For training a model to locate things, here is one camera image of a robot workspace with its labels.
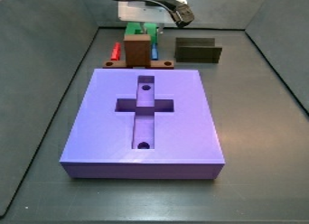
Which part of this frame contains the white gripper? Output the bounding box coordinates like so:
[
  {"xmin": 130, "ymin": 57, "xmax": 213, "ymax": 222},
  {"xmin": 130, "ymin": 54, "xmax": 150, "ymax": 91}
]
[{"xmin": 118, "ymin": 0, "xmax": 188, "ymax": 34}]

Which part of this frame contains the green U-shaped block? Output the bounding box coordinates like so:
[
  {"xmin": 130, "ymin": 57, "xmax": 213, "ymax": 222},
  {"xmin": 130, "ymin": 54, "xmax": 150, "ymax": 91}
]
[{"xmin": 125, "ymin": 22, "xmax": 157, "ymax": 43}]

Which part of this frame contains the purple board with cross slot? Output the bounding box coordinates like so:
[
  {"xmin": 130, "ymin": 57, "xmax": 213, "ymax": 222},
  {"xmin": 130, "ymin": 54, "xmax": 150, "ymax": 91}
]
[{"xmin": 61, "ymin": 69, "xmax": 225, "ymax": 179}]

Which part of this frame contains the brown inverted T block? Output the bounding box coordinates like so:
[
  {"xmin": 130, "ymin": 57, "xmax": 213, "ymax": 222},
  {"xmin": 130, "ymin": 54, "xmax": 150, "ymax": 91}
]
[{"xmin": 104, "ymin": 34, "xmax": 174, "ymax": 69}]

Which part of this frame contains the blue peg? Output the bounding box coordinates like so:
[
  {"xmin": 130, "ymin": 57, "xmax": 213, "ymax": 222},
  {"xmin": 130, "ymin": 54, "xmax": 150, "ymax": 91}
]
[{"xmin": 152, "ymin": 43, "xmax": 158, "ymax": 61}]

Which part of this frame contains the red peg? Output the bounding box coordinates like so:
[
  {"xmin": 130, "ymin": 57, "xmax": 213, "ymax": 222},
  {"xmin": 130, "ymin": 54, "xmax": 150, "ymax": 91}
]
[{"xmin": 110, "ymin": 42, "xmax": 121, "ymax": 61}]

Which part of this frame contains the black cable with connector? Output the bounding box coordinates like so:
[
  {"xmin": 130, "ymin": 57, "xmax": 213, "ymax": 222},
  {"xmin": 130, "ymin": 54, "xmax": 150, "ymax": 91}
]
[{"xmin": 96, "ymin": 0, "xmax": 197, "ymax": 29}]

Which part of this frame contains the black angle bracket fixture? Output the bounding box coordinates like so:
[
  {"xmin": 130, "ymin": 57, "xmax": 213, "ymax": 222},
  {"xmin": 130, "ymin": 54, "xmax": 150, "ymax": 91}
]
[{"xmin": 176, "ymin": 37, "xmax": 223, "ymax": 63}]

